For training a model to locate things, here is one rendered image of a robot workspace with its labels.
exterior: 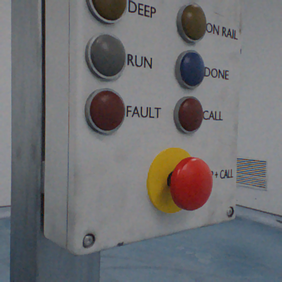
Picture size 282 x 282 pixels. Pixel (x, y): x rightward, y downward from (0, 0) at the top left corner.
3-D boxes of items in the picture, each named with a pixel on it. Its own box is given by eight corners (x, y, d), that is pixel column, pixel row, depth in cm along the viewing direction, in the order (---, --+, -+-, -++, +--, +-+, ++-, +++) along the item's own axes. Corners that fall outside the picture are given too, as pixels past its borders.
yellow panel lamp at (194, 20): (208, 42, 30) (210, 6, 30) (184, 36, 28) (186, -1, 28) (201, 43, 31) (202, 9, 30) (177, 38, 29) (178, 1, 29)
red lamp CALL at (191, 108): (205, 132, 30) (206, 98, 30) (181, 131, 29) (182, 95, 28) (197, 131, 31) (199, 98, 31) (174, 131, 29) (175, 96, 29)
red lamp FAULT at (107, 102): (127, 131, 25) (128, 90, 25) (92, 131, 24) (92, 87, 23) (120, 131, 26) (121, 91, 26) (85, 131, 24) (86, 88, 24)
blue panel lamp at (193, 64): (206, 87, 30) (208, 53, 30) (182, 85, 28) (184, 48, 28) (199, 88, 31) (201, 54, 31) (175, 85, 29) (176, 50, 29)
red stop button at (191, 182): (217, 209, 28) (219, 157, 28) (180, 216, 26) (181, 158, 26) (175, 199, 32) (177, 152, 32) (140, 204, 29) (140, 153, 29)
